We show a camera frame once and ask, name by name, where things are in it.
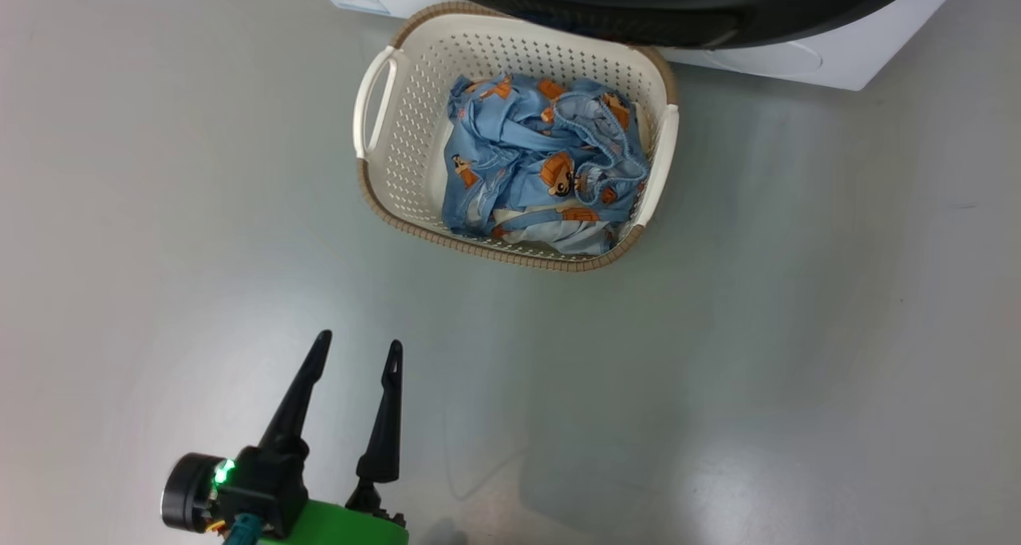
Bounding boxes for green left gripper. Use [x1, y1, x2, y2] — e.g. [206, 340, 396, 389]
[257, 330, 409, 545]

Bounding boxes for blue clothes with orange print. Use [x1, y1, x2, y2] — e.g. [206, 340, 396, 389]
[441, 73, 651, 257]

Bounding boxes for cream perforated laundry basket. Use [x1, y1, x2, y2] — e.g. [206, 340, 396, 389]
[353, 1, 680, 273]

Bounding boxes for white front-load washing machine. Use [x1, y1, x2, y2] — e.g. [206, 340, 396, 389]
[303, 0, 972, 92]

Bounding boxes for black round left gripper motor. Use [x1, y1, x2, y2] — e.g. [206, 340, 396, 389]
[161, 452, 228, 534]

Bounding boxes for round white filter cover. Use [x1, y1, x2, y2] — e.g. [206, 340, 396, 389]
[702, 41, 824, 75]

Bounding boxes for teal plugged left camera cable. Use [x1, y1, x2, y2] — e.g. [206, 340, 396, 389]
[222, 513, 262, 545]

